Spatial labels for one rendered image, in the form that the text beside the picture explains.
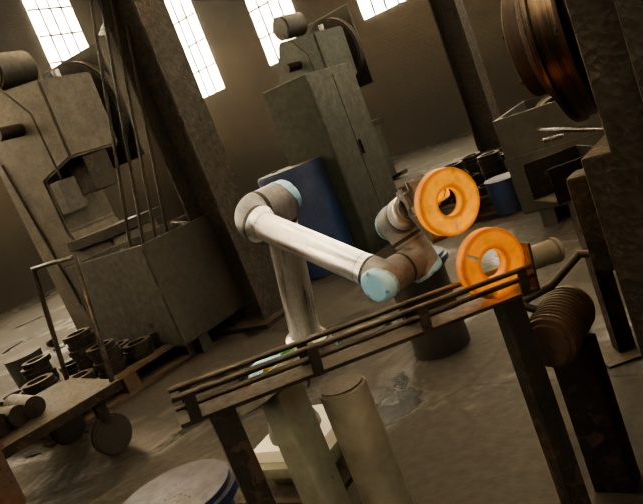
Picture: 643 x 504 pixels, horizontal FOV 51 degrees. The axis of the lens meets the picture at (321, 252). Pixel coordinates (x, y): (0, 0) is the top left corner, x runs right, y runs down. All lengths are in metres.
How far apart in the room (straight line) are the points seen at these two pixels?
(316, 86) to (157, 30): 1.35
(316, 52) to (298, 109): 4.26
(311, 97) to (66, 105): 2.55
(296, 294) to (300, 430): 0.66
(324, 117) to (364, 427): 3.89
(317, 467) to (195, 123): 3.15
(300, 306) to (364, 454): 0.76
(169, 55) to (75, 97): 2.45
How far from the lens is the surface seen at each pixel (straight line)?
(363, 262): 1.76
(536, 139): 4.41
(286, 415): 1.70
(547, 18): 1.66
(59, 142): 6.74
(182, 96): 4.58
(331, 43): 9.77
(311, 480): 1.78
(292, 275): 2.24
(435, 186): 1.54
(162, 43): 4.64
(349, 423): 1.65
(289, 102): 5.42
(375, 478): 1.71
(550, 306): 1.67
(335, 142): 5.34
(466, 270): 1.47
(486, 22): 12.55
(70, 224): 7.07
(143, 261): 4.42
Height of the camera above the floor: 1.12
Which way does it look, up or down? 10 degrees down
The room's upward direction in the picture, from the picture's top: 21 degrees counter-clockwise
